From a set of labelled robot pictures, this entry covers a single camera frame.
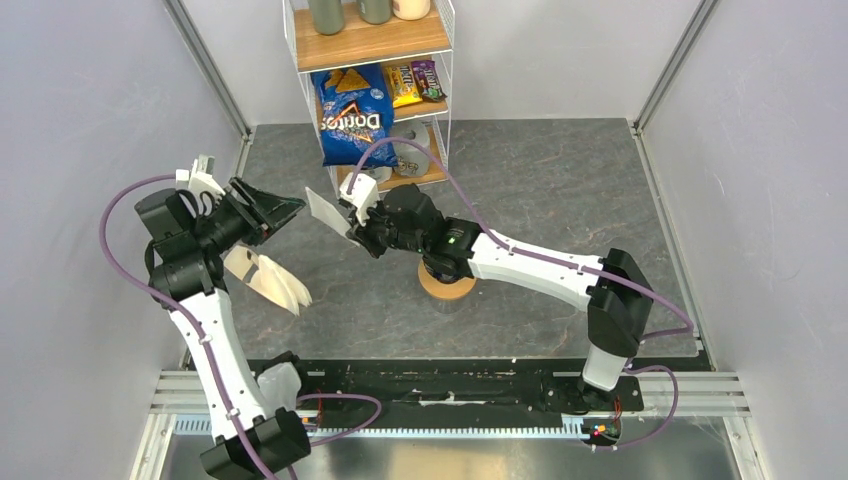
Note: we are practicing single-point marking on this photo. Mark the aluminium frame post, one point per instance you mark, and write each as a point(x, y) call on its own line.
point(208, 67)
point(675, 62)

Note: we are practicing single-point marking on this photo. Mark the white paper roll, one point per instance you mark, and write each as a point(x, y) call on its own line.
point(375, 175)

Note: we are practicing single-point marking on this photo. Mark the green pump bottle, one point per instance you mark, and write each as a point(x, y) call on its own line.
point(327, 16)

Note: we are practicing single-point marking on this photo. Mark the right aluminium frame post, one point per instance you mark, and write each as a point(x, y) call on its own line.
point(675, 62)

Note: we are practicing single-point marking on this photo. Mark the clear glass cup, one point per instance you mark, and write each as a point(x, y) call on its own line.
point(448, 306)

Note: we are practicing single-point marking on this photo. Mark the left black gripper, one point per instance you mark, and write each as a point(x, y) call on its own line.
point(273, 210)

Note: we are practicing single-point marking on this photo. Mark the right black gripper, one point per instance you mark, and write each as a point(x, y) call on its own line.
point(364, 233)

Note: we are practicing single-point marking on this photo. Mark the left aluminium frame post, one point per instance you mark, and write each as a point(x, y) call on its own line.
point(208, 67)

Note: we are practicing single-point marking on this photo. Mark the single white coffee filter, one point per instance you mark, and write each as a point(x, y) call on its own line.
point(325, 212)

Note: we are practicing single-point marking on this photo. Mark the yellow candy bag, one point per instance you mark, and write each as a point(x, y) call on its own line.
point(404, 90)

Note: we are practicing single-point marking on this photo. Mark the dark candy bag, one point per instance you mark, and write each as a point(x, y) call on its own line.
point(427, 81)

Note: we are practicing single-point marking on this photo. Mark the blue Doritos chip bag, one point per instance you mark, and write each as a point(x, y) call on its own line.
point(354, 111)

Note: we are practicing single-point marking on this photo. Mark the round wooden dripper stand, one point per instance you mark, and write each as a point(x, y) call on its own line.
point(444, 291)

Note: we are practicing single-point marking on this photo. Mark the coffee filter paper pack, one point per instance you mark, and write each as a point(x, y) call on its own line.
point(267, 278)

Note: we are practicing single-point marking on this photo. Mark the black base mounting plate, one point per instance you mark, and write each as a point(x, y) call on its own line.
point(471, 394)

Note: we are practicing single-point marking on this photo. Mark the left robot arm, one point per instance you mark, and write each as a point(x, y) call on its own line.
point(255, 428)

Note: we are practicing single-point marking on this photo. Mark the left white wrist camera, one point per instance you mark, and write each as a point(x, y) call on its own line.
point(205, 191)

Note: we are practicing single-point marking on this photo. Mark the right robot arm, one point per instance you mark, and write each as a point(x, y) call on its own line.
point(612, 290)

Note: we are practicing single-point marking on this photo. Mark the white wire shelf rack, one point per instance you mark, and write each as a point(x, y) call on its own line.
point(394, 42)

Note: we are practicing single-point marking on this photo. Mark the cream lotion bottle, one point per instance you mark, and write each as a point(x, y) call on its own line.
point(411, 10)

